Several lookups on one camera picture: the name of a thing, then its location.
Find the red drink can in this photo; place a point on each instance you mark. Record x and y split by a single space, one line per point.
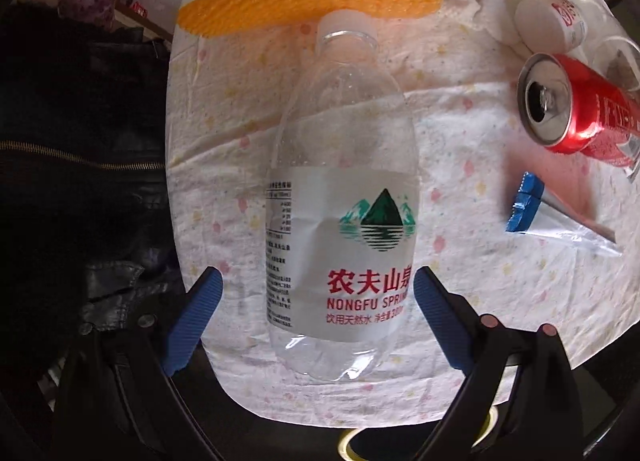
585 106

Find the white floral tablecloth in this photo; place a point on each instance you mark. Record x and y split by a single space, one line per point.
475 291

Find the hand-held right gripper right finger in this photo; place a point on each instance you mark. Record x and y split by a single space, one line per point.
440 321

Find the blue and clear wrapper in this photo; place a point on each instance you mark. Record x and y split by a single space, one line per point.
530 206

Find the small white red-print bottle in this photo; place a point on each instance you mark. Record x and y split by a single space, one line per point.
540 21

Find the black leather jacket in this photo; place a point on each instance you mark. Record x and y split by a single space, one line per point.
75 141

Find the clear drinking glass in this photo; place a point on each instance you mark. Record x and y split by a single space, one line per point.
622 61

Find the yellow rimmed waste bin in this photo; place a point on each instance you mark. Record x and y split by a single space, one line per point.
350 438

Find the clear plastic water bottle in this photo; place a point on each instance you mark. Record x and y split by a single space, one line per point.
340 166

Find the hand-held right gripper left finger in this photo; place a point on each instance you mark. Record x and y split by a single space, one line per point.
195 321

